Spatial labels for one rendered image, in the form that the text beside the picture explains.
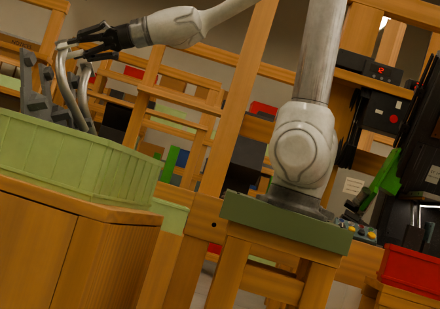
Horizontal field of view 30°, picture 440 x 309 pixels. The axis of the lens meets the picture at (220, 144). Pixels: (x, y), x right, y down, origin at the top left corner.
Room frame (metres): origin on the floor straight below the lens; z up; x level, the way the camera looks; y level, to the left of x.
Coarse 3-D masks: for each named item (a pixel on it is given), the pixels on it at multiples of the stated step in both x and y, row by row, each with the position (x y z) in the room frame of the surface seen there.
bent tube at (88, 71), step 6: (84, 66) 2.67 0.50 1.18; (90, 66) 2.67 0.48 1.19; (84, 72) 2.65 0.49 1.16; (90, 72) 2.67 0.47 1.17; (84, 78) 2.62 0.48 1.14; (78, 84) 2.61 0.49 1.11; (84, 84) 2.61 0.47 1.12; (78, 90) 2.60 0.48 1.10; (84, 90) 2.60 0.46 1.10; (78, 96) 2.60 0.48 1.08; (84, 96) 2.60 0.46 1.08; (78, 102) 2.61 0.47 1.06; (84, 102) 2.60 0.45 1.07; (84, 108) 2.61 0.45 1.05; (84, 114) 2.61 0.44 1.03; (90, 132) 2.67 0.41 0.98; (96, 132) 2.69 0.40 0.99
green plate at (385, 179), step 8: (392, 152) 3.05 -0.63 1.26; (392, 160) 2.98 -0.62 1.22; (384, 168) 3.01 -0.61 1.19; (392, 168) 2.99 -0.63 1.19; (376, 176) 3.07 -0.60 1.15; (384, 176) 2.98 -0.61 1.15; (392, 176) 2.99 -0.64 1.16; (376, 184) 2.98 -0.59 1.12; (384, 184) 2.99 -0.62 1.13; (392, 184) 2.99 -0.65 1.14; (400, 184) 2.99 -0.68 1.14; (384, 192) 3.08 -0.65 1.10; (392, 192) 2.99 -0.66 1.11
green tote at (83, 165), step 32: (0, 128) 2.19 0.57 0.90; (32, 128) 2.18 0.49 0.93; (64, 128) 2.16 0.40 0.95; (0, 160) 2.19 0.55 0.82; (32, 160) 2.17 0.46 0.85; (64, 160) 2.15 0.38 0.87; (96, 160) 2.14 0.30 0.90; (128, 160) 2.35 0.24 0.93; (64, 192) 2.15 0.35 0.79; (96, 192) 2.16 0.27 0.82; (128, 192) 2.43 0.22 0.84
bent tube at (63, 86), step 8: (64, 40) 2.51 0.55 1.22; (56, 56) 2.47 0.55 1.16; (64, 56) 2.47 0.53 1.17; (56, 64) 2.45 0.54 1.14; (64, 64) 2.45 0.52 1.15; (56, 72) 2.44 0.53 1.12; (64, 72) 2.44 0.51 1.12; (64, 80) 2.44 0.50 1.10; (64, 88) 2.44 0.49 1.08; (64, 96) 2.46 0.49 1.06; (72, 96) 2.47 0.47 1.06; (72, 104) 2.48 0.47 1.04; (72, 112) 2.50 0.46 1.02; (80, 112) 2.52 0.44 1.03; (80, 120) 2.53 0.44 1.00; (80, 128) 2.55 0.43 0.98; (88, 128) 2.57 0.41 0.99
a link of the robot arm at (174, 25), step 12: (156, 12) 2.42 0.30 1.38; (168, 12) 2.41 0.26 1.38; (180, 12) 2.40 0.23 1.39; (192, 12) 2.40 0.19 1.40; (156, 24) 2.40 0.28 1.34; (168, 24) 2.40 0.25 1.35; (180, 24) 2.40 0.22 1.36; (192, 24) 2.40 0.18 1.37; (156, 36) 2.42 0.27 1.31; (168, 36) 2.41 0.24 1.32; (180, 36) 2.42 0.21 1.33; (192, 36) 2.44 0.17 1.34
